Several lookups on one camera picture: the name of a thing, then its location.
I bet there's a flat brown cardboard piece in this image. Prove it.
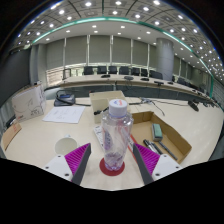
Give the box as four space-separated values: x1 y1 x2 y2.
0 121 23 152

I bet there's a black table microphone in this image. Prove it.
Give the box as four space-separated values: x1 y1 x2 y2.
187 99 200 113

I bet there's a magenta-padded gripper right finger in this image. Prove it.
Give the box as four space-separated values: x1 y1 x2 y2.
131 142 184 186

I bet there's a row of black office chairs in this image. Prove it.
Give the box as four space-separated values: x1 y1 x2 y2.
62 64 188 84

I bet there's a clear plastic water bottle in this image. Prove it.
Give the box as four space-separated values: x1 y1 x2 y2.
100 98 134 172

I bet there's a white paper sheet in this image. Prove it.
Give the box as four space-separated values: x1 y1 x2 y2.
42 104 86 125

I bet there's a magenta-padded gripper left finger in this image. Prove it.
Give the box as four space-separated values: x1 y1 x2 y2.
41 142 92 186

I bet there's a flat round red coaster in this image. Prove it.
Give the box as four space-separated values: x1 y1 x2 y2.
99 157 126 177

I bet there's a black marker pen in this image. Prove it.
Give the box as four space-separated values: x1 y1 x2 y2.
157 140 179 162
143 138 158 154

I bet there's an open cardboard box, red side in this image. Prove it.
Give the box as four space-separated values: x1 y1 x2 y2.
128 110 193 165

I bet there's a small white packet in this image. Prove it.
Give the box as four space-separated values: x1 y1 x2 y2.
93 124 106 151

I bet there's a green whiteboard eraser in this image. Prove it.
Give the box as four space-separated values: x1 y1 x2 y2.
151 123 164 142

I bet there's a black clip in small box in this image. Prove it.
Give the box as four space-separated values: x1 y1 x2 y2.
93 106 110 116

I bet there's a small tan cardboard box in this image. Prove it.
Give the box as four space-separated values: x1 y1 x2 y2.
88 90 127 125

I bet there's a group of ceiling lights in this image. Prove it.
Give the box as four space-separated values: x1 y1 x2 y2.
13 0 224 81

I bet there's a small microphone stand with cable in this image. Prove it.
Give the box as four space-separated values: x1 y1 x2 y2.
139 96 166 117

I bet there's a white printed cardboard box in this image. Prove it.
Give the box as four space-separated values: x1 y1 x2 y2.
11 83 47 124

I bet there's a black box-shaped device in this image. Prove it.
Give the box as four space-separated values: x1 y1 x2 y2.
4 114 18 129

